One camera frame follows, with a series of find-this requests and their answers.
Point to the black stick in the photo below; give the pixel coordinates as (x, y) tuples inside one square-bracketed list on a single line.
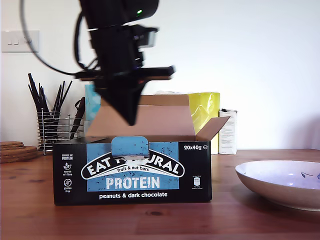
[(58, 96), (32, 96), (35, 88), (67, 93), (61, 95), (42, 96)]

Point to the white wall switch plate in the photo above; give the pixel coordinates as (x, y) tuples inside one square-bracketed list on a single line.
[(15, 47)]

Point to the large round cork trivet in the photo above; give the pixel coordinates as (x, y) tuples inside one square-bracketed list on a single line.
[(27, 160), (28, 151)]

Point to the light blue tissue box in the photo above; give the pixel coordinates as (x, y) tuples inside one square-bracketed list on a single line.
[(90, 107)]

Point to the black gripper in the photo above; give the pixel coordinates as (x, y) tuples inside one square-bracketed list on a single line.
[(115, 50)]

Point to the white shallow bowl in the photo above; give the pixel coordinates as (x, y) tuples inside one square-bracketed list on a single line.
[(275, 185)]

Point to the dark wooden utensil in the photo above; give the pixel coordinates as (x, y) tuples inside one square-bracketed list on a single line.
[(79, 112)]

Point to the white printed carton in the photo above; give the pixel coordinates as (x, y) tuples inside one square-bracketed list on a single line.
[(231, 140)]

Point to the white plastic wrapped pack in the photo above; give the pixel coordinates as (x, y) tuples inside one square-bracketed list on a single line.
[(167, 92)]

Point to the black blue snack bar carton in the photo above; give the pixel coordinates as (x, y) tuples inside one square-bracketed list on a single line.
[(135, 175)]

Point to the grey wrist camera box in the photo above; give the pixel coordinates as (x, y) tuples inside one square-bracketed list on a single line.
[(148, 37)]

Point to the yellow plastic wrapped pack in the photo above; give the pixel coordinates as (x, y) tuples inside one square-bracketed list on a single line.
[(207, 105)]

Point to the small round cork coaster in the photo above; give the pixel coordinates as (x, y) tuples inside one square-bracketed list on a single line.
[(11, 148), (10, 143)]

